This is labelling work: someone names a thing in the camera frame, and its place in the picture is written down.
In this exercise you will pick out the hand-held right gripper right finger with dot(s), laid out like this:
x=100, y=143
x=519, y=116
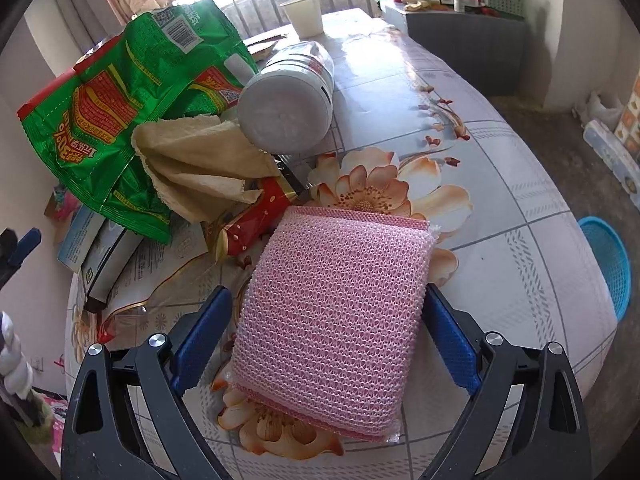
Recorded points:
x=450, y=340

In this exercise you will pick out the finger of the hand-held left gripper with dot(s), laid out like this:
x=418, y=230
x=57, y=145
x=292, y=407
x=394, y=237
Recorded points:
x=25, y=247

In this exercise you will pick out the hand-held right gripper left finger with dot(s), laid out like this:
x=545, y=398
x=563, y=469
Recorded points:
x=202, y=335

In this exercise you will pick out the black and silver box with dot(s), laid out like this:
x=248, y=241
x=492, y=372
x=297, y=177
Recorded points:
x=110, y=265

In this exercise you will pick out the pink mesh scrub sponge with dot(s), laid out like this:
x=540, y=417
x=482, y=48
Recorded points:
x=330, y=320

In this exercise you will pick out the beige cloth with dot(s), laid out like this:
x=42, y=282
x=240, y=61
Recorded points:
x=200, y=160

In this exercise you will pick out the blue plastic wastebasket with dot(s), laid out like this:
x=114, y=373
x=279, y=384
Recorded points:
x=607, y=260

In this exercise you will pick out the green snack bag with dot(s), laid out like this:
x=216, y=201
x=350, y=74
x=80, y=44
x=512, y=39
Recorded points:
x=125, y=85

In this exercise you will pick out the white plastic jar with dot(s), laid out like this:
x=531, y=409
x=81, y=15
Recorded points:
x=285, y=110

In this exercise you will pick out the person's left hand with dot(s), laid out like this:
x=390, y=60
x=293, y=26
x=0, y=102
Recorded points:
x=12, y=360

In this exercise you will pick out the blue and white box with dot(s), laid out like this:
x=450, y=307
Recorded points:
x=80, y=240

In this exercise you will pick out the pink toy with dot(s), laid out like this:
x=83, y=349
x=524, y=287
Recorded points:
x=65, y=202

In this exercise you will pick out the red dotted snack wrapper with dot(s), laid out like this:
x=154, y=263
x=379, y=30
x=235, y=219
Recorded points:
x=255, y=220

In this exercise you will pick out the toilet paper pack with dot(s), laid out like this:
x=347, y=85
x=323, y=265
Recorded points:
x=612, y=157

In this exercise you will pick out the grey curtain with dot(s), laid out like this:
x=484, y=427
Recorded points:
x=75, y=0

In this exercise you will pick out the white plastic bag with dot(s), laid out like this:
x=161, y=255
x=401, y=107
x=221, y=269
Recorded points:
x=597, y=110

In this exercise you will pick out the grey cabinet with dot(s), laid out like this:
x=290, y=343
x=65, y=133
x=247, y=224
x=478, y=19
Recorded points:
x=465, y=55

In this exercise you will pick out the fruit print checkered panel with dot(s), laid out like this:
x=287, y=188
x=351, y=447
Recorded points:
x=629, y=115

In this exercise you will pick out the brown cardboard piece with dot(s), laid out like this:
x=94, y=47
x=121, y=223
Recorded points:
x=260, y=49

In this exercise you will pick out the white paper cup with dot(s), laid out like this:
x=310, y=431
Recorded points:
x=302, y=15

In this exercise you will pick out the green plastic storage basket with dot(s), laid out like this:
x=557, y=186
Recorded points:
x=505, y=2

